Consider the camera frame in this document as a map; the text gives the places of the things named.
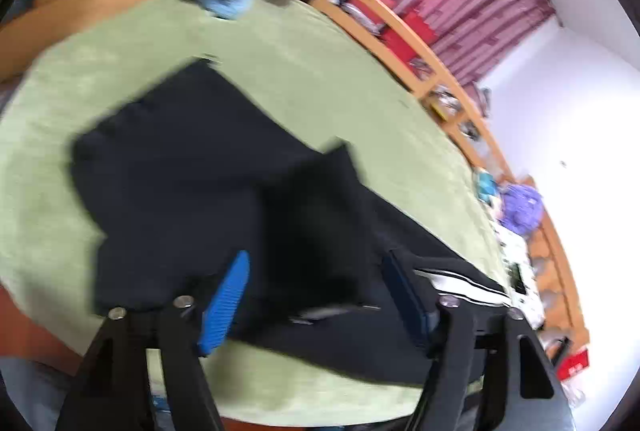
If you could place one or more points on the purple plush toy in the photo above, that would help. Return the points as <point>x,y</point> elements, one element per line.
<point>522,208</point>

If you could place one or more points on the black pants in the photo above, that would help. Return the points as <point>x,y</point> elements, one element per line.
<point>200,171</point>

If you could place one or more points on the green blanket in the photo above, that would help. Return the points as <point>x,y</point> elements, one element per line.
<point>300,61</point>

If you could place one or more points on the teal patterned pillow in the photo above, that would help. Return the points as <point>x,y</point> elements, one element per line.
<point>486,186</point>

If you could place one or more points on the white patterned pillow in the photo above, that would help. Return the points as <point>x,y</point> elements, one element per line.
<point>512,246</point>

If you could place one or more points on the black flat device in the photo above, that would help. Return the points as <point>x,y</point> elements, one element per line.
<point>516,278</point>

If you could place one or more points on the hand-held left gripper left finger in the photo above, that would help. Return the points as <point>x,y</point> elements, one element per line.
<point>225,301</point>

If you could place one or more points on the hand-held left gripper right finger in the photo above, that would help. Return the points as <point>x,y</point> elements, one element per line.
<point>405,301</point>

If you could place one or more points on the red box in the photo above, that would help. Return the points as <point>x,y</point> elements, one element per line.
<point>575,363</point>

